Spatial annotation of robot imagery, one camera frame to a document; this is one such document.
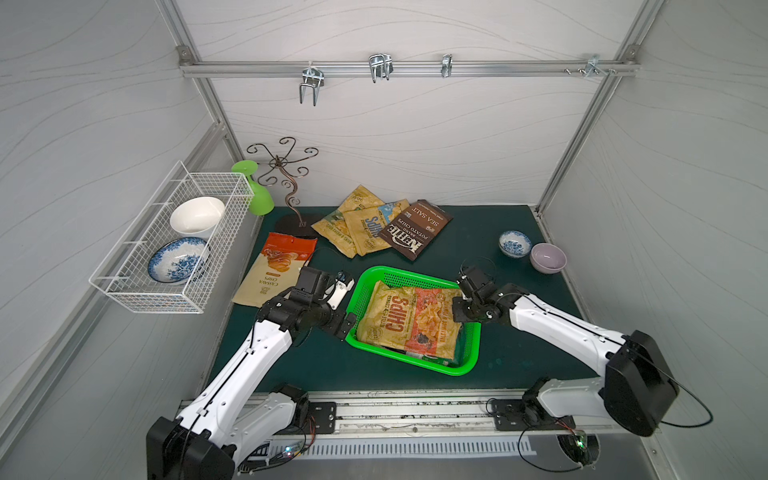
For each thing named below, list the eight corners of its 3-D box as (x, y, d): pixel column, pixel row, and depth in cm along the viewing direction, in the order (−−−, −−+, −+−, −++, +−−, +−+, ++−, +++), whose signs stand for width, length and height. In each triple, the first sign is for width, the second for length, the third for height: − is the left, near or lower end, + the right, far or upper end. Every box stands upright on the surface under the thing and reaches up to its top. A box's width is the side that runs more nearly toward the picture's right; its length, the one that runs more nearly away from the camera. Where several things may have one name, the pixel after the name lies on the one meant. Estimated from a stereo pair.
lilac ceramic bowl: (530, 277, 103) (538, 266, 98) (522, 254, 110) (529, 242, 104) (562, 277, 103) (571, 266, 98) (551, 254, 110) (560, 242, 104)
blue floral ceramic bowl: (501, 259, 106) (504, 253, 103) (494, 236, 113) (497, 230, 110) (531, 259, 106) (535, 253, 104) (523, 236, 113) (526, 230, 110)
